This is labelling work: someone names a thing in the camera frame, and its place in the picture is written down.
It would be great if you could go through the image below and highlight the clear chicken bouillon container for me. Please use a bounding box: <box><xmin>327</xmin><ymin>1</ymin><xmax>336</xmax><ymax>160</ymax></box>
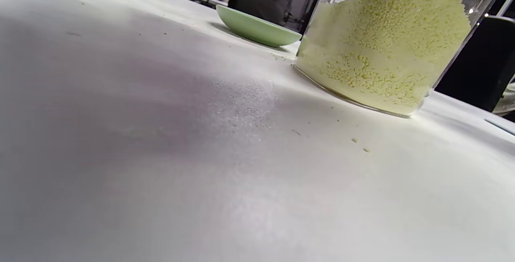
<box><xmin>294</xmin><ymin>0</ymin><xmax>514</xmax><ymax>118</ymax></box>

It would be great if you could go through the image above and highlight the small green dish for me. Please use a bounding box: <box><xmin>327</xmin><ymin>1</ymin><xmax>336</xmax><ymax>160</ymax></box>
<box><xmin>216</xmin><ymin>4</ymin><xmax>302</xmax><ymax>48</ymax></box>

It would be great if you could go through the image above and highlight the black office chair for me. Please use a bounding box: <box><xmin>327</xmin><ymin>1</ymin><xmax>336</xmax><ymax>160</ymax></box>
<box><xmin>227</xmin><ymin>0</ymin><xmax>325</xmax><ymax>34</ymax></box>

